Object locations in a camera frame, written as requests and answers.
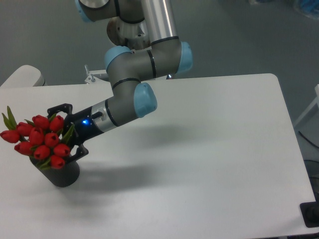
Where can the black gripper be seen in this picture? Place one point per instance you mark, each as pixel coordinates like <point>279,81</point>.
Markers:
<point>84,128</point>

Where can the red tulip bouquet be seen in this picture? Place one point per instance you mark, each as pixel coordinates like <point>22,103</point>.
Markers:
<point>45,140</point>

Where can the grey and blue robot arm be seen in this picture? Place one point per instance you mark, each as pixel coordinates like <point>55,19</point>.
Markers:
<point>128,71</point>

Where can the dark grey ribbed vase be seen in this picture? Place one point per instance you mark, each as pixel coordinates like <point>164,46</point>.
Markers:
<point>61,177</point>

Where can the white chair armrest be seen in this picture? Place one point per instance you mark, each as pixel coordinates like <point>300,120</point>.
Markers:
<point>25,76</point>

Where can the black box at table edge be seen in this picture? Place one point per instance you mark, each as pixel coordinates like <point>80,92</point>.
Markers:
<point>310,213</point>

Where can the blue plastic bag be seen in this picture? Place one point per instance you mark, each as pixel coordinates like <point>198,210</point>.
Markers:
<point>309,8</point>

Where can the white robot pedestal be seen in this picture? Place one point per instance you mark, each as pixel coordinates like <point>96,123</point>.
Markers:
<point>124,37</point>

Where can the white frame at right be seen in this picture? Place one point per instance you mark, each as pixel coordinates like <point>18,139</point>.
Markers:
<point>309,112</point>

